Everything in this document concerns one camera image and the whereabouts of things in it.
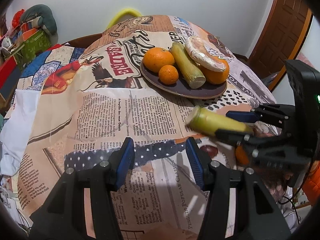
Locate red box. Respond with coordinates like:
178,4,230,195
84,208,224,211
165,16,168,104
0,56,21,88

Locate orange without sticker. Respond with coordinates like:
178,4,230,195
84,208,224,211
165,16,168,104
143,47,175,73

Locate sugarcane piece front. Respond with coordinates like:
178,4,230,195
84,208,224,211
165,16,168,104
170,42,206,89

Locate orange with sticker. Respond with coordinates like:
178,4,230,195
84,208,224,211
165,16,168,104
199,56,229,85

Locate white wardrobe sliding door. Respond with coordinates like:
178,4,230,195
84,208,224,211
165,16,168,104
272,17,320,105

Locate pomelo segment peeled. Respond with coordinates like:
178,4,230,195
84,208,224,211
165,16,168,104
184,36,227,73

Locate newspaper print tablecloth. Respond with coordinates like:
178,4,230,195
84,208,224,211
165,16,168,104
1,15,275,239

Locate sugarcane piece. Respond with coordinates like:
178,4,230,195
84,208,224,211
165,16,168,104
185,106,253,136
170,42,206,89

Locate green storage box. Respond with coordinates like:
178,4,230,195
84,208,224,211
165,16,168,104
12,29,52,63

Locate dark red grape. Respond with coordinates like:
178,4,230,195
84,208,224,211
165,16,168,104
200,145,219,159

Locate dark purple plate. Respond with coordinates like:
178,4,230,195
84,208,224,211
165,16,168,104
140,60,227,99

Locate blue patchwork quilt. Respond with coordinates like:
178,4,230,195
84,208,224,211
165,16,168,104
17,44,85,91

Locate small mandarin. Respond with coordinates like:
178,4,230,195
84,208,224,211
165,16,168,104
158,65,179,85
235,145,249,166

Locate grey plush toy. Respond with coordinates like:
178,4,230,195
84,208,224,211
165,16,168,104
20,4,57,36

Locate brown wooden door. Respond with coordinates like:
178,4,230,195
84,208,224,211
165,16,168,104
248,0,312,90

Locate yellow foam chair back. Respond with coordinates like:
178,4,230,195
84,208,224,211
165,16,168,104
106,8,142,29

